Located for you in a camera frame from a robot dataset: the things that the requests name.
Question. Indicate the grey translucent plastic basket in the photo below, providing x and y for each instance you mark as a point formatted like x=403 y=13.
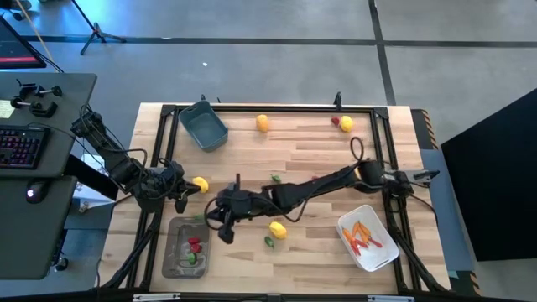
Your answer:
x=174 y=260

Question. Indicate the large black partition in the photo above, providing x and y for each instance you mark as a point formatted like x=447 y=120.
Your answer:
x=495 y=180

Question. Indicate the teal plastic basket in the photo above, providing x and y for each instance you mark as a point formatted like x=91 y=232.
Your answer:
x=203 y=128

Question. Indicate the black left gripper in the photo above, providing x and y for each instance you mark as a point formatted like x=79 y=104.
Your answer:
x=161 y=189

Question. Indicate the orange-red chili pepper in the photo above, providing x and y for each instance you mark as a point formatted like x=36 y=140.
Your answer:
x=375 y=243
x=356 y=248

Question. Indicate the red bell pepper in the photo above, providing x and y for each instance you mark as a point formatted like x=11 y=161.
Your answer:
x=194 y=241
x=196 y=248

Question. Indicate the black desk monitor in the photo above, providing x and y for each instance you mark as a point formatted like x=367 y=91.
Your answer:
x=17 y=46

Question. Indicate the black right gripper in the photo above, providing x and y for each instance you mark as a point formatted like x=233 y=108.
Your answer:
x=241 y=203

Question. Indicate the black backlit keyboard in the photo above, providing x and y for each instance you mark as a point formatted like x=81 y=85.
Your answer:
x=21 y=147

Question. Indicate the white metal bracket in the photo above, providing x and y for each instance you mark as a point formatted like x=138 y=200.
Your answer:
x=157 y=297
x=390 y=298

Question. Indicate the small red chili pepper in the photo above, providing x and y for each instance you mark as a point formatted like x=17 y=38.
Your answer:
x=362 y=243

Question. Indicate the black aluminium table frame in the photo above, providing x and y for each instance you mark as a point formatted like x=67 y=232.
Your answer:
x=293 y=108

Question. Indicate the black desk top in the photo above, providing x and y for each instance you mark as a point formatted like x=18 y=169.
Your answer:
x=29 y=239
x=71 y=138

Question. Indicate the white plastic basket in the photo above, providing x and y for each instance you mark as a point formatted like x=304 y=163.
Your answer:
x=377 y=258

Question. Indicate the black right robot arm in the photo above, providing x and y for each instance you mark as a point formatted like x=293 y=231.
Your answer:
x=310 y=191

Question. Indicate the black computer mouse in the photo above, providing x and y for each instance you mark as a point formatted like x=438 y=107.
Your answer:
x=37 y=192

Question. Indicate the green bell pepper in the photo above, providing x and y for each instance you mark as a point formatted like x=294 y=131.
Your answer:
x=275 y=178
x=268 y=241
x=191 y=259

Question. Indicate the black tripod stand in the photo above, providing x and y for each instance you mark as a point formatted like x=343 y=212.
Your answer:
x=97 y=32

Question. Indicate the black screw clamp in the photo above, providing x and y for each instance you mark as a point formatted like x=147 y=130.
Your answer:
x=54 y=90
x=42 y=110

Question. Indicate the pale sticky note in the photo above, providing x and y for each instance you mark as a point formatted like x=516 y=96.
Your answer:
x=6 y=110

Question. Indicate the orange-tinted yellow lemon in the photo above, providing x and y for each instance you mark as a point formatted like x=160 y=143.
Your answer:
x=262 y=123

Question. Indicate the orange chili pepper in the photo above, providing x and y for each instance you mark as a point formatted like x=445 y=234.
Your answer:
x=364 y=230
x=348 y=236
x=356 y=229

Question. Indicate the black bracket post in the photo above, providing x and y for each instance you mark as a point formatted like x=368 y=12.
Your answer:
x=338 y=100

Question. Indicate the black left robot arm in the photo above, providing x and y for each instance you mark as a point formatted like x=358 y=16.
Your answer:
x=111 y=151

